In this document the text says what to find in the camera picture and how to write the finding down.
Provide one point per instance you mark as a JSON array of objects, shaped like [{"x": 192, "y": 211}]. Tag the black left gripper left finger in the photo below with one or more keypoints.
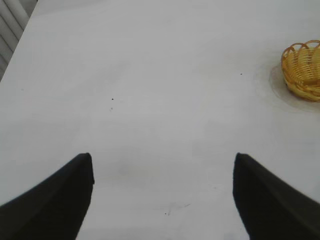
[{"x": 50, "y": 205}]

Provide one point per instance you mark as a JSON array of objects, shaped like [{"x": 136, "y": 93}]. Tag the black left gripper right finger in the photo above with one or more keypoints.
[{"x": 270, "y": 205}]

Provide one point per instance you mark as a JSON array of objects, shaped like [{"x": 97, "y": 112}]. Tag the yellow woven plastic basket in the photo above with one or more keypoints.
[{"x": 300, "y": 75}]

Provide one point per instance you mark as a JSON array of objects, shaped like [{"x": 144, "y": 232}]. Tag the white slatted panel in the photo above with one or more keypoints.
[{"x": 10, "y": 25}]

